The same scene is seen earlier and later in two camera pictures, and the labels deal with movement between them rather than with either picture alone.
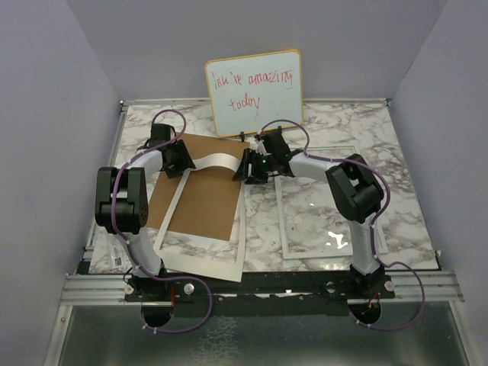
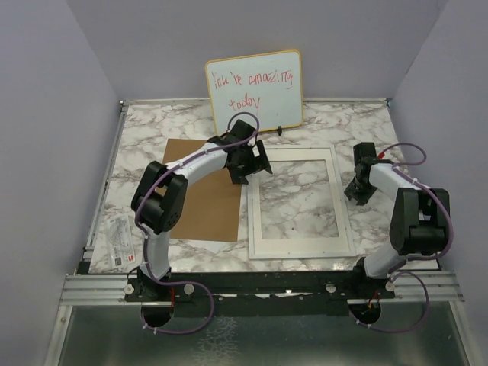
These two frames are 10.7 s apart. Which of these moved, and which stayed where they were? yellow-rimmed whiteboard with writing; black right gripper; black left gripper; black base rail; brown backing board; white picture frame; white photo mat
Moved: white picture frame; black left gripper; black right gripper; white photo mat
Stayed: brown backing board; yellow-rimmed whiteboard with writing; black base rail
